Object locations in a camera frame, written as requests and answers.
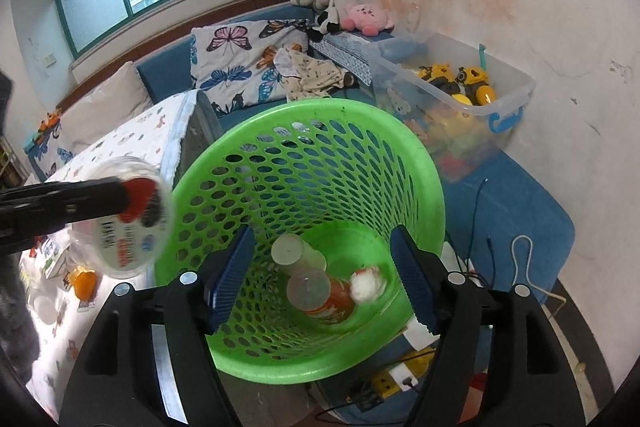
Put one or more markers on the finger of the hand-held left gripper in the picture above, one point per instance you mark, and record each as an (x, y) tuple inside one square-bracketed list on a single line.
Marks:
[(75, 202)]

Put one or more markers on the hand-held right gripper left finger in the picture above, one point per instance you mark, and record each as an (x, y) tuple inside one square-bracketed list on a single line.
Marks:
[(231, 279)]

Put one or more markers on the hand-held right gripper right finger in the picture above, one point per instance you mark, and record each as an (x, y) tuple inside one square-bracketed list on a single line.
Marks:
[(414, 282)]

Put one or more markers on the clear plastic container red label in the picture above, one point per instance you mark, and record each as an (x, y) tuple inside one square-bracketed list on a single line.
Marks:
[(135, 237)]

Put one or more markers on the green plastic mesh basket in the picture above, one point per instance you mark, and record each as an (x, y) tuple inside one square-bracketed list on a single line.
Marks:
[(320, 157)]

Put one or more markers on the white crumpled tissue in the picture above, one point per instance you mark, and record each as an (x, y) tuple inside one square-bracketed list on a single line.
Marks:
[(367, 286)]

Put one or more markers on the small butterfly print pillow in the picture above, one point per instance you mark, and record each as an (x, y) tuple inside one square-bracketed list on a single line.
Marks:
[(47, 154)]

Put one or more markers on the small white carton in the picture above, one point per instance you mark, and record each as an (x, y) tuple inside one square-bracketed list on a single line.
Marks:
[(55, 257)]

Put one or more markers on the clear plastic cup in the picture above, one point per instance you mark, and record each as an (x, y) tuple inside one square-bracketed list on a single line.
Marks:
[(292, 251)]

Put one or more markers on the small orange cup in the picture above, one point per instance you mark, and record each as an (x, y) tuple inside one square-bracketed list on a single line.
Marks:
[(84, 284)]

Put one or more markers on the white cartoon printed cloth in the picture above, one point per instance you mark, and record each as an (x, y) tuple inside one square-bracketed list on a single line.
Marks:
[(130, 137)]

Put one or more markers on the orange toy figure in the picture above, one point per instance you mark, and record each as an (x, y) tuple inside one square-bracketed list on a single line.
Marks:
[(50, 119)]

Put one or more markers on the orange labelled plastic cup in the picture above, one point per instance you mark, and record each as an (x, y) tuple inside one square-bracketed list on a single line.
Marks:
[(325, 299)]

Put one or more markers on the yellow and white power strip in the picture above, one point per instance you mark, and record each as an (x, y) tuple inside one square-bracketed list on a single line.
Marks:
[(400, 374)]

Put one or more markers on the beige pillow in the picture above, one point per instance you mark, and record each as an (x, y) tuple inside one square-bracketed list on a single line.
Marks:
[(107, 107)]

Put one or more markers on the blue floor cushion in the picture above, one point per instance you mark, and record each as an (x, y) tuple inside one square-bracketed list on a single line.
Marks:
[(520, 212)]

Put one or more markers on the clear plastic storage box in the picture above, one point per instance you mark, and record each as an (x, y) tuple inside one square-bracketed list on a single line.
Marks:
[(480, 142)]

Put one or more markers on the blue sofa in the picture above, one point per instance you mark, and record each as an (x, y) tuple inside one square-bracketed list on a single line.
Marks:
[(165, 72)]

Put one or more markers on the yellow toy truck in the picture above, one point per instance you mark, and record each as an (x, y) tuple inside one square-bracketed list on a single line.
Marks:
[(462, 82)]

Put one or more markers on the large butterfly print pillow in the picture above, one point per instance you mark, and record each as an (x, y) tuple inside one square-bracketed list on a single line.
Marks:
[(235, 62)]

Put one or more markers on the cream printed garment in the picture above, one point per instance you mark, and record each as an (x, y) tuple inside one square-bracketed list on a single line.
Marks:
[(310, 74)]

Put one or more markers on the blue patterned cushion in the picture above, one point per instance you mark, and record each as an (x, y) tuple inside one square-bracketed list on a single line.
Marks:
[(345, 52)]

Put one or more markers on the pink plush toy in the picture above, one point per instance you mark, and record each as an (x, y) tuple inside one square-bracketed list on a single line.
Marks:
[(367, 18)]

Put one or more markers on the black and white cow plush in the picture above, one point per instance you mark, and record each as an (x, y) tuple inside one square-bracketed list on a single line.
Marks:
[(332, 2)]

